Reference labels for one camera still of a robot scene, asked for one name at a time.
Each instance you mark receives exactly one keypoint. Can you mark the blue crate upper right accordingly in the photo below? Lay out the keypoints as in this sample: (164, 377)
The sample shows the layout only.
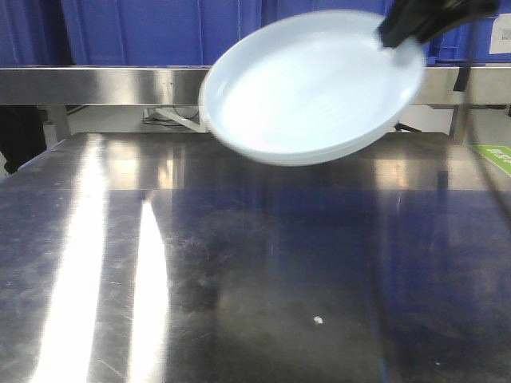
(468, 42)

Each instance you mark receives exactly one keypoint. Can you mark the blue crate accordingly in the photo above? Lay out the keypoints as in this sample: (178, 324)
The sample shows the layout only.
(127, 33)
(468, 42)

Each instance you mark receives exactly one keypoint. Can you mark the dark trousered person left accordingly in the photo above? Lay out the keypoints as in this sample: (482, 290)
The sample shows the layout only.
(22, 135)

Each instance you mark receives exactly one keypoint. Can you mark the blue crate upper left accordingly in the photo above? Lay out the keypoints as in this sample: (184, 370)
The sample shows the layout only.
(127, 33)

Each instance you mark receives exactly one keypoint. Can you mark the green floor sign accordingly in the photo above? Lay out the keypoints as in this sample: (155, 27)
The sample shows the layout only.
(498, 155)

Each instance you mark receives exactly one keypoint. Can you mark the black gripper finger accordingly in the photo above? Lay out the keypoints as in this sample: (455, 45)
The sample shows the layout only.
(425, 20)

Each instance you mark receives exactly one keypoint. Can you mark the white label on crate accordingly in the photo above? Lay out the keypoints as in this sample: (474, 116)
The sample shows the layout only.
(500, 35)

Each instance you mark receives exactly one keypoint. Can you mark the pale blue round plate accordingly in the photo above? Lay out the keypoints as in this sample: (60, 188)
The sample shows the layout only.
(310, 88)

